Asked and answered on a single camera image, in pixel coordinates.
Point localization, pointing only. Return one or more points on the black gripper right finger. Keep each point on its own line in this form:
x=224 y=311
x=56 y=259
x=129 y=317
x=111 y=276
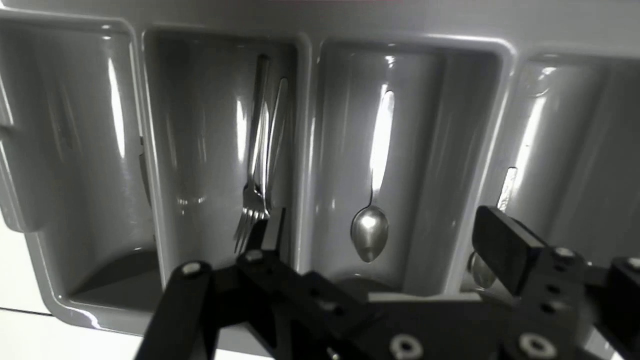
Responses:
x=513 y=246

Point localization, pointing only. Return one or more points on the silver metal fork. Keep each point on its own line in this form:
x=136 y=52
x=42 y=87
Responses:
x=252 y=200

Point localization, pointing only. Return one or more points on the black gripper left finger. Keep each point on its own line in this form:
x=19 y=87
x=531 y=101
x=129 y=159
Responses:
x=181 y=313

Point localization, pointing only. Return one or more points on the grey plastic cutlery tray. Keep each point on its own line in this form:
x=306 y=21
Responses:
x=306 y=132

